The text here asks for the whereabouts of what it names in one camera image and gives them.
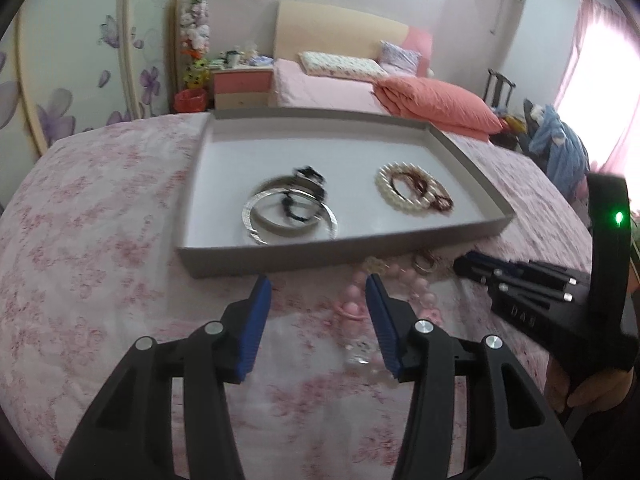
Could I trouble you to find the person's right hand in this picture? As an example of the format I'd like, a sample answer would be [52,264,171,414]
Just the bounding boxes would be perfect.
[544,357,633,411]

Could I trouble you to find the white patterned pillow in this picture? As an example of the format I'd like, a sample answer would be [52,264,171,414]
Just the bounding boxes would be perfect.
[298,51,390,82]

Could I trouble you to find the pink floral tablecloth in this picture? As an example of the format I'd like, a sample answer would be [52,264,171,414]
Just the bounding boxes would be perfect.
[0,112,601,480]

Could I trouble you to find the yellow plush toy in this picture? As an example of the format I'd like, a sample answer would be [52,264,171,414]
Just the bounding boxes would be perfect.
[183,57,211,88]

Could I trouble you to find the pink bead necklace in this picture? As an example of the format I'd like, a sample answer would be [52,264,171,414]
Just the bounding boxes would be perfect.
[332,255,441,323]

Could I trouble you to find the dark wooden chair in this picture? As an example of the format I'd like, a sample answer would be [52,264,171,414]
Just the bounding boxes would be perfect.
[482,68,516,111]

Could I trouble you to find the pink curtain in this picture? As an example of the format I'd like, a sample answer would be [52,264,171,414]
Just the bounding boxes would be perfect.
[552,0,640,176]

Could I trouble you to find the clear bead bracelet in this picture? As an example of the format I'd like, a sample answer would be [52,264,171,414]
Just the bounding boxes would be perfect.
[345,337,401,386]

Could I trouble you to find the pink and beige nightstand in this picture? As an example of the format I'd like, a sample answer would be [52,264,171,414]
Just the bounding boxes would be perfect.
[209,62,275,110]

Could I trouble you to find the wardrobe with purple flower doors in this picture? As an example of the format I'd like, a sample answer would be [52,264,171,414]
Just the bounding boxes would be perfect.
[0,0,183,161]

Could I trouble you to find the black bead bracelet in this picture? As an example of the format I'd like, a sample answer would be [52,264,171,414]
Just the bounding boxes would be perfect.
[280,164,328,225]

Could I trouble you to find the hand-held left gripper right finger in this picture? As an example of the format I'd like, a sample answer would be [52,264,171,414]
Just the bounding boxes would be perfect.
[365,274,583,480]

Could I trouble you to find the thin silver bangle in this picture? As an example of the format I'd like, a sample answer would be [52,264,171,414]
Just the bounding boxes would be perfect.
[242,187,339,247]

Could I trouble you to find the small metal ring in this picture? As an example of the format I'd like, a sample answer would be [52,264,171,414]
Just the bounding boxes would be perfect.
[411,252,438,275]

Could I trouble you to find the grey cardboard tray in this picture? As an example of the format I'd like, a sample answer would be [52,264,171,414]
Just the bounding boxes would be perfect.
[176,110,517,280]

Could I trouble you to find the coral duvet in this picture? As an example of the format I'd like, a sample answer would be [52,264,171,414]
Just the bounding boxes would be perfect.
[374,76,505,138]

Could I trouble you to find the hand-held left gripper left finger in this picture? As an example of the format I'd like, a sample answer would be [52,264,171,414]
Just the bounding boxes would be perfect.
[55,275,273,480]

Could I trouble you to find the blue plush garment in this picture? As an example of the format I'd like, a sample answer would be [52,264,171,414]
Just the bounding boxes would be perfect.
[529,104,591,196]

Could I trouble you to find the white pearl necklace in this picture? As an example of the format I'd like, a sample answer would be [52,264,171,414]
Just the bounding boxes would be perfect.
[375,161,441,213]

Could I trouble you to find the wide silver cuff bracelet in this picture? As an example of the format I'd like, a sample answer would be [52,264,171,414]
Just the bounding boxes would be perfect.
[250,175,327,235]

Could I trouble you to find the clear tube of plush toys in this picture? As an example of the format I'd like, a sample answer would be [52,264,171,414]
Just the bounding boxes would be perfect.
[179,0,216,91]

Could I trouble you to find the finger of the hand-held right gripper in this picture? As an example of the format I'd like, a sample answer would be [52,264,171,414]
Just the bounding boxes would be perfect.
[465,252,582,287]
[452,257,577,307]

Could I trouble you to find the dark red bead necklace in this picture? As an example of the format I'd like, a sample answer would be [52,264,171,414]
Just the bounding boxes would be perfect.
[390,170,455,213]

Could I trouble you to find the purple floral pillow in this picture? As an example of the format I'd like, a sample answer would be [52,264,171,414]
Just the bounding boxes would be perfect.
[378,40,421,72]

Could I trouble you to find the red bag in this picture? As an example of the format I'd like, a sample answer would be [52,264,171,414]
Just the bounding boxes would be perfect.
[173,87,208,113]

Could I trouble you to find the beige and pink headboard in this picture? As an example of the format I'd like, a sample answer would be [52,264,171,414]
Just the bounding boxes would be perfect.
[274,0,433,78]

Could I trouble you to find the pink bed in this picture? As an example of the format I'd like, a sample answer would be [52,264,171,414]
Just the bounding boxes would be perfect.
[267,57,501,136]

